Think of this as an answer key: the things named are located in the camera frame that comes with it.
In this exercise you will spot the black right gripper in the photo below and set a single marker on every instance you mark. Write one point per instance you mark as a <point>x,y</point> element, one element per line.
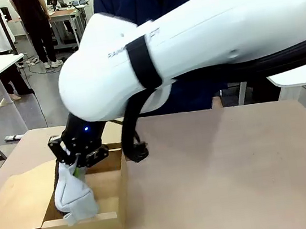
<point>84,135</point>

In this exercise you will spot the light grey fabric pouch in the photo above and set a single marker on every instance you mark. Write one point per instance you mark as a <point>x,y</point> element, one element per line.
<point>73,194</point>

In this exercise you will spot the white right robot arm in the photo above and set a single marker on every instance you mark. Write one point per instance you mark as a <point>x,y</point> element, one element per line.
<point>188,41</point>

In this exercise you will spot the cardboard box with blue pouch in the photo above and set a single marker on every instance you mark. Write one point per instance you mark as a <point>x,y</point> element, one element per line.
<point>113,135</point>

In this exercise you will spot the empty open cardboard box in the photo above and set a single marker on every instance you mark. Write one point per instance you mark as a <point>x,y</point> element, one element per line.
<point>111,225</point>

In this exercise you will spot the person's left hand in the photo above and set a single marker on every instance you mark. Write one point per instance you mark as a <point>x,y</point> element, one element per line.
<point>217,102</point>

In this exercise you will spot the white tube on floor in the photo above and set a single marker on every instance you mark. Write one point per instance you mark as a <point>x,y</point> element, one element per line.
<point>15,137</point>

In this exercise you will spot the person in black clothes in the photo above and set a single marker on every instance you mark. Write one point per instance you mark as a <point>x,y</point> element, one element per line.
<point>38,28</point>

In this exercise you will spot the background desk white legs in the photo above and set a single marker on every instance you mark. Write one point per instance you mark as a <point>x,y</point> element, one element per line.
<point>67,21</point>

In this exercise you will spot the black tripod pole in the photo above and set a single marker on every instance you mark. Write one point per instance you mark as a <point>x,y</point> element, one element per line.
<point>5,27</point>

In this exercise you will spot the white table with rounded corner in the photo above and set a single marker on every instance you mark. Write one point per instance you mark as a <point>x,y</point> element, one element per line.
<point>301,75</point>

